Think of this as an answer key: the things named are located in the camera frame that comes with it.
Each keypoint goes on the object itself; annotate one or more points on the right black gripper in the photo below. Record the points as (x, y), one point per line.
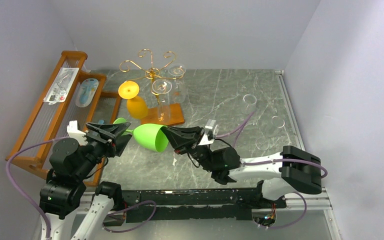
(194, 143)

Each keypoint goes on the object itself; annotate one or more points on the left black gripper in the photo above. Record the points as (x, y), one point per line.
(114, 130)

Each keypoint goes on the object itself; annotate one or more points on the green plastic wine glass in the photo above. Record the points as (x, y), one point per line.
(149, 136)

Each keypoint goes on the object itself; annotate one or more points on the orange plastic wine glass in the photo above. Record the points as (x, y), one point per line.
(136, 105)

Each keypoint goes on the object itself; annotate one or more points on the clear wine glass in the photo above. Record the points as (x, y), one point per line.
(178, 92)

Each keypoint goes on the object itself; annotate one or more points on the clear champagne flute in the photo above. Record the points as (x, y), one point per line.
(161, 88)

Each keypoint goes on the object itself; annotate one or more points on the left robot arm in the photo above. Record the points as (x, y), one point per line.
(71, 163)

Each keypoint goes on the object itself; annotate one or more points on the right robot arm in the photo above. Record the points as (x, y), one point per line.
(291, 170)

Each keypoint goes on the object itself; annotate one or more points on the wooden dish drying rack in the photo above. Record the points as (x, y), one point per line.
(47, 122)

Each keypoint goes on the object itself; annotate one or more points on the blue packaged tool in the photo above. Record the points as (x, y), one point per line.
(86, 92)

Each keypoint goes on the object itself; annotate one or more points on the white packaged item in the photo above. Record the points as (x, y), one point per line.
(60, 87)

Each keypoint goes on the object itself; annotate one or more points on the clear glass far right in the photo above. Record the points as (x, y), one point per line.
(248, 104)

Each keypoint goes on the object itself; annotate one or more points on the clear glass right front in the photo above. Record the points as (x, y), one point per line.
(263, 143)

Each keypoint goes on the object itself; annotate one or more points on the clear glass right edge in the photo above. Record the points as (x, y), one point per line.
(278, 121)

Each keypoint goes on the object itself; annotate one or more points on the gold wire wine glass rack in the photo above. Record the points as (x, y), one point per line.
(154, 73)

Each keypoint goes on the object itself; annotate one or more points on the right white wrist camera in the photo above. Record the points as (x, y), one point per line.
(210, 132)

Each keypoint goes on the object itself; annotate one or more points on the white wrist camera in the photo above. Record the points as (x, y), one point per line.
(210, 132)
(74, 132)

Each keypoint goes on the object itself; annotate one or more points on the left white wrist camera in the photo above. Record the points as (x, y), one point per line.
(74, 132)

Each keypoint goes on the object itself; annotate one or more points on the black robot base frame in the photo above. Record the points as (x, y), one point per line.
(137, 206)

